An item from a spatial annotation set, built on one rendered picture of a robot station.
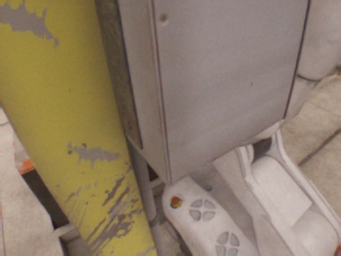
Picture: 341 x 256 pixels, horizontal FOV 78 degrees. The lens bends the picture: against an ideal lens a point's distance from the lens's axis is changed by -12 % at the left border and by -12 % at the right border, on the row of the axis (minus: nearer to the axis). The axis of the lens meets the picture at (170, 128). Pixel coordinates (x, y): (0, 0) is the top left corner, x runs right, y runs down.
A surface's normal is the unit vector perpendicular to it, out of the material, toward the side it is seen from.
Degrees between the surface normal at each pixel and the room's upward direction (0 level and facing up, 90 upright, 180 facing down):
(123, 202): 90
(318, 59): 105
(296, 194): 23
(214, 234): 38
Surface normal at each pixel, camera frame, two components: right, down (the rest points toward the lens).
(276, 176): 0.16, -0.55
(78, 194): 0.54, 0.48
